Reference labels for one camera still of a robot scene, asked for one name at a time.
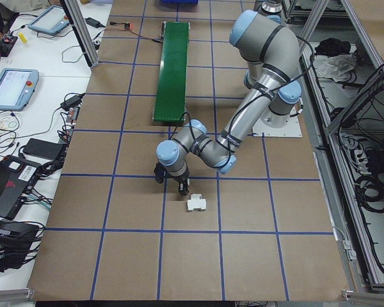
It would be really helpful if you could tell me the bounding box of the white circuit breaker module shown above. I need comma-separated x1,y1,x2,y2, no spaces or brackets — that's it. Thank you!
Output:
185,193,209,214

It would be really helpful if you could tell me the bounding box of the green belt conveyor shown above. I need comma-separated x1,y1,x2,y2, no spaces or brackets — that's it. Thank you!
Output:
151,20,192,124

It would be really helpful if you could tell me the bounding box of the orange terminal board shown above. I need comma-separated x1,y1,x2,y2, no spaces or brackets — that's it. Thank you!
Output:
66,107,80,125

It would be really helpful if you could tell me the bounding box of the large black power brick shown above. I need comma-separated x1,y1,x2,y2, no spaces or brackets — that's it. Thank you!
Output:
21,138,67,160

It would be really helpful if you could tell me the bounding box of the white desk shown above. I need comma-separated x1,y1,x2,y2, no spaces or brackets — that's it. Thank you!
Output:
0,0,113,224

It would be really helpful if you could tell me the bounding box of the black laptop with red logo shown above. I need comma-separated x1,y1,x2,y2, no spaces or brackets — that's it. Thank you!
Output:
0,155,62,220

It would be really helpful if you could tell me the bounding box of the blue plastic bin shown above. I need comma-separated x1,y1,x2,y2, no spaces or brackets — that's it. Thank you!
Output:
159,0,199,6

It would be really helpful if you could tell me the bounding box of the black electronic device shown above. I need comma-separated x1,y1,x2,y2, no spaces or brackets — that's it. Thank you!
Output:
0,220,45,273

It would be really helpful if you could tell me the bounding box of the blue grey teach pendant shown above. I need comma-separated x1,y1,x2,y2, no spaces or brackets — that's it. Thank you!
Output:
28,5,68,36
0,68,40,112

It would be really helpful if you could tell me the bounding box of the white cloth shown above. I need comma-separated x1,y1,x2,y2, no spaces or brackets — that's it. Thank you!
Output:
313,53,360,83

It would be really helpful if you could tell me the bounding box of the short aluminium profile bar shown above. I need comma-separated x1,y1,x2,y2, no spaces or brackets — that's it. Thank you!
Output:
0,287,35,302
340,287,384,303

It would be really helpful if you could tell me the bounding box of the black cloth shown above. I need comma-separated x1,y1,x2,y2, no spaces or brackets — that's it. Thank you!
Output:
316,37,352,56

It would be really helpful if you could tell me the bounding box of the black control box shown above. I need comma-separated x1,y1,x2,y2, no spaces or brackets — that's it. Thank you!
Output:
0,35,19,67

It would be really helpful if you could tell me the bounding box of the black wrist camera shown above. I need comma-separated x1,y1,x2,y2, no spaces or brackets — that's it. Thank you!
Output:
153,162,166,184

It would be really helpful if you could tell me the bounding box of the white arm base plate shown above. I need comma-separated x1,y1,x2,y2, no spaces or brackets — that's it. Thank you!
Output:
251,110,303,138

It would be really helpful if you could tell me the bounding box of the red conveyor power cable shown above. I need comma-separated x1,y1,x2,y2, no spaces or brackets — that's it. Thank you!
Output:
129,27,164,43

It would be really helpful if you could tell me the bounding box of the V-shaped metal bar frame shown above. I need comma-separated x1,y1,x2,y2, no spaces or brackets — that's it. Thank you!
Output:
283,0,384,303

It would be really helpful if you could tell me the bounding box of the aluminium camera stand post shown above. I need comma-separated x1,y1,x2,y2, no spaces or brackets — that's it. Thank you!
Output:
61,0,100,67

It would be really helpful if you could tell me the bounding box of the coiled black cable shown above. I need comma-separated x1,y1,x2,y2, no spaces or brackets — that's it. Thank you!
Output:
355,171,384,214

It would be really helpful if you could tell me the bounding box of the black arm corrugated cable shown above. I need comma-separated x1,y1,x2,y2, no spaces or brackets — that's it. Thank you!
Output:
171,36,317,151

